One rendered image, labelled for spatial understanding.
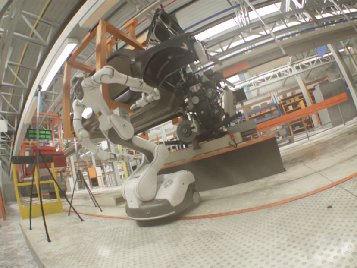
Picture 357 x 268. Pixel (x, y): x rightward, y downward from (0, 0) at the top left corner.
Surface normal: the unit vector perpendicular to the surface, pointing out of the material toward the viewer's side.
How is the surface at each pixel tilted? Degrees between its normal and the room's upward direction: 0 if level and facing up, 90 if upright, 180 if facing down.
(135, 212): 89
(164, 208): 89
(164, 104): 104
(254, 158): 90
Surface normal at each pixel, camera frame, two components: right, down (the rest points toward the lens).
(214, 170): -0.48, -0.04
